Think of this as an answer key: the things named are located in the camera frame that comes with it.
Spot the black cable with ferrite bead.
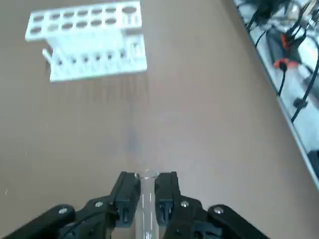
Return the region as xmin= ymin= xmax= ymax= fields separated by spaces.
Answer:
xmin=290 ymin=56 xmax=319 ymax=124

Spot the glass test tube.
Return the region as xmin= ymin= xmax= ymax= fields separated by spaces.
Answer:
xmin=134 ymin=169 xmax=160 ymax=239

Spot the black orange power connector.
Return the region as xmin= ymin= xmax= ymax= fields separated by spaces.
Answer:
xmin=273 ymin=31 xmax=301 ymax=72

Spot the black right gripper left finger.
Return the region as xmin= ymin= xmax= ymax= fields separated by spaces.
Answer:
xmin=0 ymin=171 xmax=142 ymax=239

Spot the white test tube rack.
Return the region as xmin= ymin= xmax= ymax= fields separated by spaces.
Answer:
xmin=24 ymin=0 xmax=148 ymax=84

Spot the metal table edge rail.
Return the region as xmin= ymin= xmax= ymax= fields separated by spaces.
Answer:
xmin=230 ymin=0 xmax=319 ymax=186

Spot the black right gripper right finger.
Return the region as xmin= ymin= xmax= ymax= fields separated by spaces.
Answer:
xmin=154 ymin=171 xmax=272 ymax=239

